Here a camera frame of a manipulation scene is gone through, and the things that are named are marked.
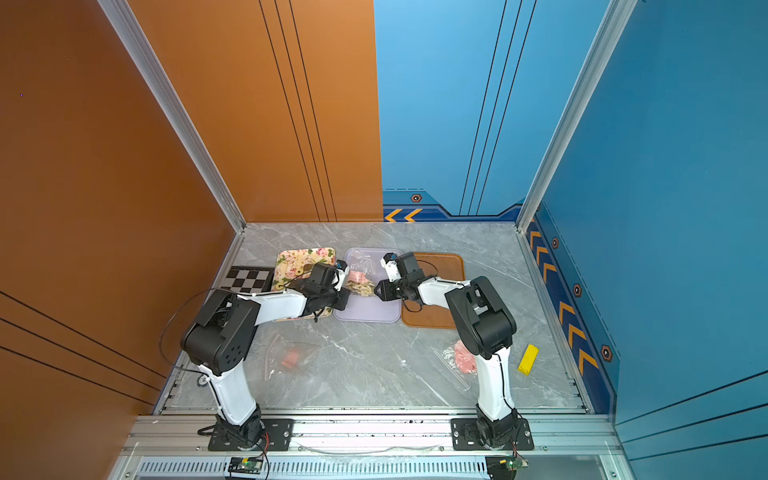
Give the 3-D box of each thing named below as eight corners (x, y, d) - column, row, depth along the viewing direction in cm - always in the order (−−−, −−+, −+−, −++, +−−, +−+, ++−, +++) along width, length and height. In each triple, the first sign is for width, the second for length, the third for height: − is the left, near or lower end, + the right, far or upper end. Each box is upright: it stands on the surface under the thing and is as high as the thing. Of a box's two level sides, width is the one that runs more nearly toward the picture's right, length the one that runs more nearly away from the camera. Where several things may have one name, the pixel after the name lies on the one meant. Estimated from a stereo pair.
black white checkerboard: (226, 294, 103) (220, 286, 99) (235, 273, 108) (229, 266, 105) (271, 293, 103) (266, 286, 99) (277, 273, 108) (273, 266, 105)
